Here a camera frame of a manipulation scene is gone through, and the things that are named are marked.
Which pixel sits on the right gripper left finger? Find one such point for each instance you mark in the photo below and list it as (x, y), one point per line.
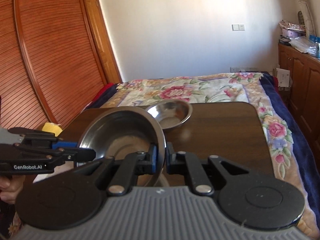
(132, 166)

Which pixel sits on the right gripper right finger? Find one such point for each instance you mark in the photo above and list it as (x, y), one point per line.
(188, 165)

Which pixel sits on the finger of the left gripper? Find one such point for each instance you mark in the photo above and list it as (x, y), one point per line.
(69, 153)
(32, 137)

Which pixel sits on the large steel bowl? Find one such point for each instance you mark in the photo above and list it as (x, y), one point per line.
(123, 130)

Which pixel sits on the medium steel bowl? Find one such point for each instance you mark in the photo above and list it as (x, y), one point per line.
(170, 113)

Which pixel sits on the large floral tray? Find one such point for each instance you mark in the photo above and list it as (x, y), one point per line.
(57, 170)

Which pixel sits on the person's left hand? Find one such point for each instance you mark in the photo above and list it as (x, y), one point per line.
(10, 188)

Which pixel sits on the yellow plush toy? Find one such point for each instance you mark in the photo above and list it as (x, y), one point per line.
(52, 128)

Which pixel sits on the dark blue red blanket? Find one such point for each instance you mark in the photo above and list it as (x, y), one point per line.
(102, 96)

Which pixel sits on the floral bed blanket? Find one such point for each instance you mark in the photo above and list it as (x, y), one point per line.
(242, 117)

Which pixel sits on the white paper bag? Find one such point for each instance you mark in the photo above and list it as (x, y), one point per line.
(283, 77)

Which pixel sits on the wooden side cabinet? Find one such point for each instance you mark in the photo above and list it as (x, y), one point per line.
(304, 95)

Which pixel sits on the stack of boxes and papers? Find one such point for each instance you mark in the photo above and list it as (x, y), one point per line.
(290, 31)

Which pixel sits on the toiletry bottles on counter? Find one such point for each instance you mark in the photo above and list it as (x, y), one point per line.
(314, 48)

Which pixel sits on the patterned curtain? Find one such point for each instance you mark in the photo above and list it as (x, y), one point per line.
(308, 20)

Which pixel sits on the wall power strip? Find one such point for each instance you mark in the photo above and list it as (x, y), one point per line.
(243, 69)

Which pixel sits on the wall light switch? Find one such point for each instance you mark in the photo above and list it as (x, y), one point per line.
(238, 27)

